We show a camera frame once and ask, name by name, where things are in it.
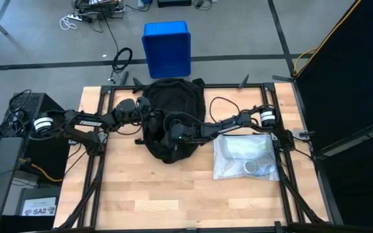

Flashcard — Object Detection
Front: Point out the grey box with SA2 label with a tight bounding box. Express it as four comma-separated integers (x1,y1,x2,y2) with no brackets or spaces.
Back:
14,186,62,217

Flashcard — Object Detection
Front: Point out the large black partition wall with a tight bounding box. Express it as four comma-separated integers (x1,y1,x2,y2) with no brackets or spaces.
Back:
293,0,373,229

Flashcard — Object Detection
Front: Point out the coiled black cable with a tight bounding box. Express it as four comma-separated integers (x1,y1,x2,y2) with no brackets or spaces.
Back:
109,47,133,82

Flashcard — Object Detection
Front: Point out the yellow cable by computer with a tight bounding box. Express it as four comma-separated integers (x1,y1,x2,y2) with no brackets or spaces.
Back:
18,157,63,183

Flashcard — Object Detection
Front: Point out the black backpack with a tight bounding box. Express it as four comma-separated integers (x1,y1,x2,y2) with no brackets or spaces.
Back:
134,77,207,165

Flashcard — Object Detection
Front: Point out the large clear mesh pouch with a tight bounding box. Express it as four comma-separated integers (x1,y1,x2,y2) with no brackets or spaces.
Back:
212,133,280,181

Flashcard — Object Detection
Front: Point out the blue plastic bin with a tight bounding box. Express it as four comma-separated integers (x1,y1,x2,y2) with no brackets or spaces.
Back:
141,21,192,80

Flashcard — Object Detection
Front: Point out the white power strip with cable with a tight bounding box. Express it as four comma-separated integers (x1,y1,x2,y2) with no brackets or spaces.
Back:
58,12,89,31

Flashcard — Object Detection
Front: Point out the black electronics with cables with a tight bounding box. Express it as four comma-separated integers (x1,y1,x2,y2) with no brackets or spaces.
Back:
72,0,126,21

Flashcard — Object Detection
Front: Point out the black cable bundle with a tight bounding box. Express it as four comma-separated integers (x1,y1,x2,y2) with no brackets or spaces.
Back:
0,89,32,140

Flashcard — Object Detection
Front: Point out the black power adapter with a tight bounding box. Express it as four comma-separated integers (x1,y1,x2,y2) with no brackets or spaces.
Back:
192,0,219,11

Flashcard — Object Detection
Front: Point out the flat black box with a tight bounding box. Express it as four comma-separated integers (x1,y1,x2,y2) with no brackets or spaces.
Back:
157,0,192,8

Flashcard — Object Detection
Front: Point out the black computer tower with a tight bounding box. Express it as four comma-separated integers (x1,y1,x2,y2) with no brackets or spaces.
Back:
0,93,76,182

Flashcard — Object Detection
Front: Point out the yellow cable along partition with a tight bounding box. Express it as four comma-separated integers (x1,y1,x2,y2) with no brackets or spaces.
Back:
292,0,363,78

